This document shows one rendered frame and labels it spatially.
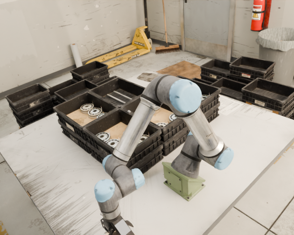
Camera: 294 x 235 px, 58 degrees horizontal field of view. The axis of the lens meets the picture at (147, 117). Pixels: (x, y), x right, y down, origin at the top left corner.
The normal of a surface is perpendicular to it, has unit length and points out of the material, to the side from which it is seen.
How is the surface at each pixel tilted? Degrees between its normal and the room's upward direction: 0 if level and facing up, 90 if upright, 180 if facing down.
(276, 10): 90
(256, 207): 0
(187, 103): 76
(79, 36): 90
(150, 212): 0
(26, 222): 0
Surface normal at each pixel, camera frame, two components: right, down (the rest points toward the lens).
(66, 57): 0.66, 0.36
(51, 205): -0.11, -0.83
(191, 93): 0.47, 0.22
